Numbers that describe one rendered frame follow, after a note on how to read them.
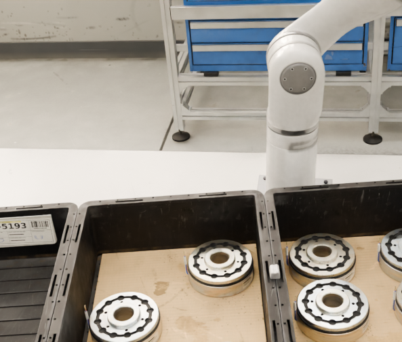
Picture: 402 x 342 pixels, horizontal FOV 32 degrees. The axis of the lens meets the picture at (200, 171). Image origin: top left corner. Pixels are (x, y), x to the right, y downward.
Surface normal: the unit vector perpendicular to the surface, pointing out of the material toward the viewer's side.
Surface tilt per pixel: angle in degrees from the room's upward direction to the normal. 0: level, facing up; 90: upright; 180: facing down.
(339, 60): 90
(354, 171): 0
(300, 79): 95
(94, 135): 0
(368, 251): 0
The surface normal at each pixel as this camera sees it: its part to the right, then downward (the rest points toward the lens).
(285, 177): -0.34, 0.58
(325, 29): -0.22, 0.77
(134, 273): -0.08, -0.83
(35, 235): 0.00, 0.55
